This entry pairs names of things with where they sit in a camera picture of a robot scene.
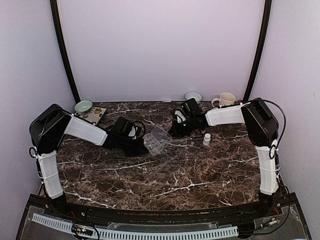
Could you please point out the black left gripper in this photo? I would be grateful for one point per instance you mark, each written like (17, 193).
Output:
(138, 150)

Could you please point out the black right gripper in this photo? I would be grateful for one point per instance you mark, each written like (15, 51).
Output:
(175, 130)

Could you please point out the small white pill bottle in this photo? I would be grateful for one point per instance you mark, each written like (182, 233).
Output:
(206, 139)

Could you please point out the clear plastic pill organizer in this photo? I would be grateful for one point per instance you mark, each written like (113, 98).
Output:
(157, 140)

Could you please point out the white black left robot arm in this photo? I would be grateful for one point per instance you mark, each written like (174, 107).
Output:
(48, 130)

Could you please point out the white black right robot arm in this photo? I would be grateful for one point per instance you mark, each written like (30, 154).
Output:
(261, 126)

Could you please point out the teal striped ceramic bowl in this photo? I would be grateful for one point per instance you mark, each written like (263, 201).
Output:
(193, 95)

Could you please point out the floral patterned cloth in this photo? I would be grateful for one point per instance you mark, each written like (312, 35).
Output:
(93, 116)

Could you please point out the cream floral ceramic mug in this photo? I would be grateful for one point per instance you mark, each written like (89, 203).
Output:
(224, 99)

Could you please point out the pale green ceramic bowl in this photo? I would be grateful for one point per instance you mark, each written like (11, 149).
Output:
(83, 107)

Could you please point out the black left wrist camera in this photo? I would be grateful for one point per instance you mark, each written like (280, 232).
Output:
(127, 128)

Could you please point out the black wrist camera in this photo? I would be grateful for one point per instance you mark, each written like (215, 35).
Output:
(127, 128)
(191, 108)

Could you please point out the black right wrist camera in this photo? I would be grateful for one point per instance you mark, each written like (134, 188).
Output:
(191, 108)

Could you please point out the black right corner post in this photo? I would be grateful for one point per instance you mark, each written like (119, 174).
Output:
(259, 49)

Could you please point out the black corner post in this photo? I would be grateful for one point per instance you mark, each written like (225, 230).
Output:
(259, 49)
(63, 50)

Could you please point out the white slotted cable duct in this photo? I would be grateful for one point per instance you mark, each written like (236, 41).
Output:
(110, 234)

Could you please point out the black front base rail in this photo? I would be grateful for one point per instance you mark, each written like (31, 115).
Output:
(82, 214)

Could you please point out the black left corner post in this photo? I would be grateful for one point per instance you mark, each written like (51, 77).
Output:
(63, 50)

